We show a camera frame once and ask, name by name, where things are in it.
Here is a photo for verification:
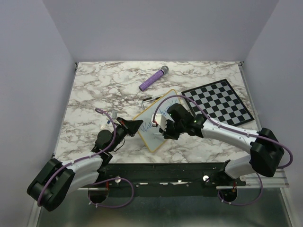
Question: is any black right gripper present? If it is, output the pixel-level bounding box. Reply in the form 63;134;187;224
159;118;185;140

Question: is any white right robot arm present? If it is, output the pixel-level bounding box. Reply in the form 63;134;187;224
159;104;284;185

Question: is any black white chessboard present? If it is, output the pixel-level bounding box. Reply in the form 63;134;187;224
181;79;254;126

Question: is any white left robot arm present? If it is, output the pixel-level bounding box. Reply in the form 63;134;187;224
27;117;143;211

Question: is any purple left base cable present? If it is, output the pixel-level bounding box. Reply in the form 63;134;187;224
88;177;134;209

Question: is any purple glitter microphone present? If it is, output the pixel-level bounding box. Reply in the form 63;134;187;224
139;66;169;91

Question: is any wire whiteboard stand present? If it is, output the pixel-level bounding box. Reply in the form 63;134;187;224
139;96;161;110

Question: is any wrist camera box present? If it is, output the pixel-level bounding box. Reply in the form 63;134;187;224
151;113;167;134
108;110;118;120

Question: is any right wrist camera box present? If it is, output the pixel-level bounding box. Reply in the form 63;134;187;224
151;113;167;134

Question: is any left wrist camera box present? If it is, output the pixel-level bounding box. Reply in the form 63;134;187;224
108;110;118;120

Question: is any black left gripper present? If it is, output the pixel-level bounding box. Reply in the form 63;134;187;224
108;117;143;152

